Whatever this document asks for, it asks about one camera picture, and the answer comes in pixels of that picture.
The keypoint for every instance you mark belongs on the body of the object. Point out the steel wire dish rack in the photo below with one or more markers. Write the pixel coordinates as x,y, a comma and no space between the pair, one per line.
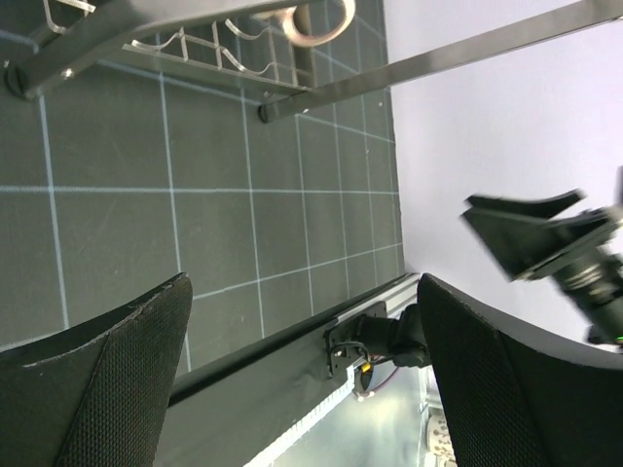
260,45

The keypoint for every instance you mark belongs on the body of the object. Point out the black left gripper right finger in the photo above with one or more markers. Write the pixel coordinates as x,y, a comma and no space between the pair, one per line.
514,394

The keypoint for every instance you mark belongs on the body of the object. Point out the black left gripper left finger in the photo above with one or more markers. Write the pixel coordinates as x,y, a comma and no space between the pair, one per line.
96,394

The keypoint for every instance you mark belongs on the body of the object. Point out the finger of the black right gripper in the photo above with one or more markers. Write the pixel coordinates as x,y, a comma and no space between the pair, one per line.
511,238
545,208

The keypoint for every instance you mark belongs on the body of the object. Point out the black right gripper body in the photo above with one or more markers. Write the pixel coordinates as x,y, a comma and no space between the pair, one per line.
594,285

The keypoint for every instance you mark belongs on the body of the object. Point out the tan mug lilac inside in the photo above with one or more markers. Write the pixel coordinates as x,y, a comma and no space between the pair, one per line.
313,24

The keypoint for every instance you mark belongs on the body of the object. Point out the white slotted cable duct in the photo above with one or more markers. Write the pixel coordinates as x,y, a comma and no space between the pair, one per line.
290,437

